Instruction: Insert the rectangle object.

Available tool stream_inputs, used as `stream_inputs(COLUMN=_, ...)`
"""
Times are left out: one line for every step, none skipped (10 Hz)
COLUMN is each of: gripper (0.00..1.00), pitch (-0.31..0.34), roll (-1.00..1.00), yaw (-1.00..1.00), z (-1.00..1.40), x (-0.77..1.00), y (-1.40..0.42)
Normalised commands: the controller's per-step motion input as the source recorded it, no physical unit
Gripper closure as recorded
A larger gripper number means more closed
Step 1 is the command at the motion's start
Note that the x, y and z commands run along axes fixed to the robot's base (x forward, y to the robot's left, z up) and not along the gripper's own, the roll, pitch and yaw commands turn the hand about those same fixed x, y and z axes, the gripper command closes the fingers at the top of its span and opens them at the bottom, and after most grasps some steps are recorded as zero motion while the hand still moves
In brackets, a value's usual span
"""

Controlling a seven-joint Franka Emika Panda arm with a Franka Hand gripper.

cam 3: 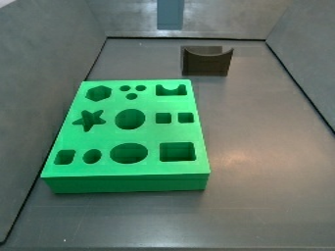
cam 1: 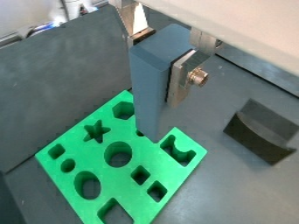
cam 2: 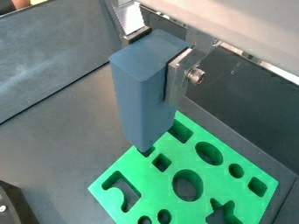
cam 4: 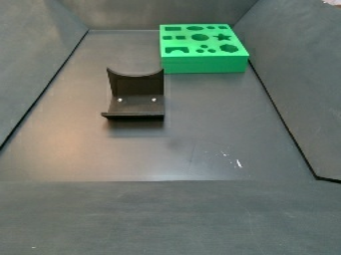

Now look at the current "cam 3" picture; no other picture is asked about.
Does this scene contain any black concave rectangle block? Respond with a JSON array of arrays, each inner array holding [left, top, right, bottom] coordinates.
[[180, 46, 234, 76]]

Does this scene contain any green shape sorter board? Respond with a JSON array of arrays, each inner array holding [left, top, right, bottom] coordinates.
[[40, 79, 210, 193]]

